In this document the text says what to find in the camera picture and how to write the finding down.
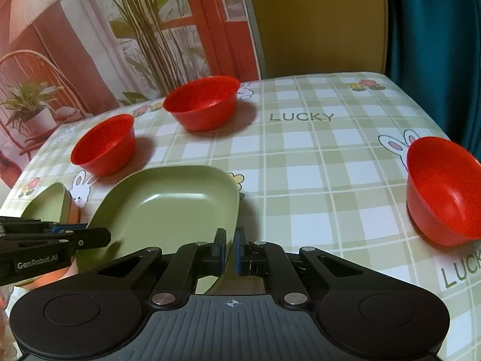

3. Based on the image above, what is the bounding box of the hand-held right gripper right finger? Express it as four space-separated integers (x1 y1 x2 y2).
234 227 352 306

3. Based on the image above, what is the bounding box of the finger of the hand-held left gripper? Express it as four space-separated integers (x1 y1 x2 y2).
0 216 57 234
0 223 112 249

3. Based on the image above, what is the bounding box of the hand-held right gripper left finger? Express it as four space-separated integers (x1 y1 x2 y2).
96 228 228 308

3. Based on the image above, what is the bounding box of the large green plate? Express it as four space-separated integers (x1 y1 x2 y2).
77 165 241 296

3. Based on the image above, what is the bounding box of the small red bowl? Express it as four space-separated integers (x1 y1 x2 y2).
71 114 136 177

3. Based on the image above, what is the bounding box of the printed backdrop cloth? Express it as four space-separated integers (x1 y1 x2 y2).
0 0 262 196

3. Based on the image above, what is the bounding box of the wooden board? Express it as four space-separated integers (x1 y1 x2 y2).
244 0 390 80

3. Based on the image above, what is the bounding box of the teal curtain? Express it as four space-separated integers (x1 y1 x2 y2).
383 0 481 153

